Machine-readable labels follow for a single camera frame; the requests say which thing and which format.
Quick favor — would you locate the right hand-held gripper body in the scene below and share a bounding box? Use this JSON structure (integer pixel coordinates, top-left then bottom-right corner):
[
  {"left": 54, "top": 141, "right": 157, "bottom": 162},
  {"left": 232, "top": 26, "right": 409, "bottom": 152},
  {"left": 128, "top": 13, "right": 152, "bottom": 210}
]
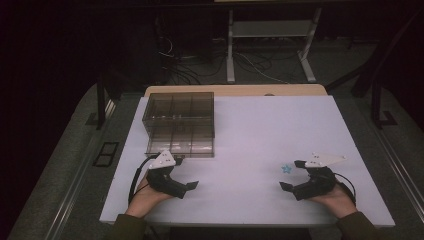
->
[{"left": 292, "top": 152, "right": 346, "bottom": 202}]

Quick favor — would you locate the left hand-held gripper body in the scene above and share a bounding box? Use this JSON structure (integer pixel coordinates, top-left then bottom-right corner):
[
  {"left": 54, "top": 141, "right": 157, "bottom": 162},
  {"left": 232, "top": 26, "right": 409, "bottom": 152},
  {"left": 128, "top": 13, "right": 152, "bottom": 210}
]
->
[{"left": 146, "top": 149, "right": 187, "bottom": 200}]

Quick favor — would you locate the person's right hand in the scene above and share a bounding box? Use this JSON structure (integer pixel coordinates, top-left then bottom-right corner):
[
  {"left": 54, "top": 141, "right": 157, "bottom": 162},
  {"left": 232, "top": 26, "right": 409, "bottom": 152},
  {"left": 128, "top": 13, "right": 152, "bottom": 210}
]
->
[{"left": 308, "top": 183, "right": 358, "bottom": 219}]

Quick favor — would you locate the person's left hand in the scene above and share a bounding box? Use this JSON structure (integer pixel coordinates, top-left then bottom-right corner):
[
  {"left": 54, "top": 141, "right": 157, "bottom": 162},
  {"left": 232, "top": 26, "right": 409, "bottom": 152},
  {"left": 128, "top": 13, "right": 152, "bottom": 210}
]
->
[{"left": 125, "top": 171, "right": 175, "bottom": 219}]

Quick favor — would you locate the tinted clear drawer box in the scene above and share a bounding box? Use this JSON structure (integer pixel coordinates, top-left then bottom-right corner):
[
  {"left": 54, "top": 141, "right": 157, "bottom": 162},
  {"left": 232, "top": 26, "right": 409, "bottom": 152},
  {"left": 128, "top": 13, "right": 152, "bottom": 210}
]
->
[{"left": 141, "top": 91, "right": 216, "bottom": 159}]

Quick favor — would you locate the white paper sheet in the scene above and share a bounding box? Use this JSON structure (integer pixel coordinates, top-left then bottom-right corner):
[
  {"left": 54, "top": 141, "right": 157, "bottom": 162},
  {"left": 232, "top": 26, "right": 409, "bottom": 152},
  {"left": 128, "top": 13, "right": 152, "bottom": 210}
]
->
[{"left": 99, "top": 95, "right": 396, "bottom": 229}]

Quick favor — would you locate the wooden table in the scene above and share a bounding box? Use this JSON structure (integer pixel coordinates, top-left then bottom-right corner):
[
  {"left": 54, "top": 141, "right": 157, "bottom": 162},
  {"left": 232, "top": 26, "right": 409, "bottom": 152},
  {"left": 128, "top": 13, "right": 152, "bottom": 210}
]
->
[{"left": 143, "top": 83, "right": 329, "bottom": 98}]

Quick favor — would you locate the black metal stand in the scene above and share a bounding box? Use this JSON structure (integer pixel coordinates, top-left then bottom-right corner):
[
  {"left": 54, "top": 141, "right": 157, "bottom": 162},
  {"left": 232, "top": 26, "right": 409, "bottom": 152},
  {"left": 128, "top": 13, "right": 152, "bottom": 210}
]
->
[
  {"left": 370, "top": 79, "right": 398, "bottom": 130},
  {"left": 95, "top": 73, "right": 116, "bottom": 131}
]

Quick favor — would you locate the white metal stand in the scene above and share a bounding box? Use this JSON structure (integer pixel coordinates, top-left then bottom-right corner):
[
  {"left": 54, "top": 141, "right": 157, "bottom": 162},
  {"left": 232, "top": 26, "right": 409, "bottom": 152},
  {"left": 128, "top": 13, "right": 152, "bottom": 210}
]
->
[{"left": 225, "top": 7, "right": 323, "bottom": 84}]

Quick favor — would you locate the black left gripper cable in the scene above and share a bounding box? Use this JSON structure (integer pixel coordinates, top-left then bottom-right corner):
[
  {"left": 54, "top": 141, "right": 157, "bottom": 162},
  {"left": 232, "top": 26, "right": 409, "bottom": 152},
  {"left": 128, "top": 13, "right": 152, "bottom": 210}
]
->
[{"left": 127, "top": 154, "right": 160, "bottom": 205}]

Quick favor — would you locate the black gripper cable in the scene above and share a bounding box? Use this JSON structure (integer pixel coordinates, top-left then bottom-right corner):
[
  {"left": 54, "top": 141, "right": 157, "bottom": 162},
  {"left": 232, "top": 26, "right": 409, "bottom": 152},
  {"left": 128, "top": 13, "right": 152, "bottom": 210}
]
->
[
  {"left": 334, "top": 172, "right": 357, "bottom": 205},
  {"left": 127, "top": 154, "right": 160, "bottom": 205}
]

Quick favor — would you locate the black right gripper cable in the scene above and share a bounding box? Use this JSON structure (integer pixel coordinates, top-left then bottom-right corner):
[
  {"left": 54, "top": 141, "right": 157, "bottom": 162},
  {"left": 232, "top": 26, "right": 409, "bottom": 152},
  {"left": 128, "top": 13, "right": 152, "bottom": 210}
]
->
[{"left": 334, "top": 172, "right": 357, "bottom": 205}]

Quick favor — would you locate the metal floor rail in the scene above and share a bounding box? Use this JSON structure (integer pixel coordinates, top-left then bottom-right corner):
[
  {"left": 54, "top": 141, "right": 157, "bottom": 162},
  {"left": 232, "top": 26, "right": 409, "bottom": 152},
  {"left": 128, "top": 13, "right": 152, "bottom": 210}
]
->
[
  {"left": 42, "top": 99, "right": 118, "bottom": 240},
  {"left": 364, "top": 124, "right": 424, "bottom": 216}
]

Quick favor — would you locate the tangle of floor cables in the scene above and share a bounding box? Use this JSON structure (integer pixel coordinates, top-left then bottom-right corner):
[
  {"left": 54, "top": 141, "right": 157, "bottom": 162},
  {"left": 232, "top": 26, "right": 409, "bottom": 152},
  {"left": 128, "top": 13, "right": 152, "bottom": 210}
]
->
[{"left": 158, "top": 35, "right": 292, "bottom": 86}]

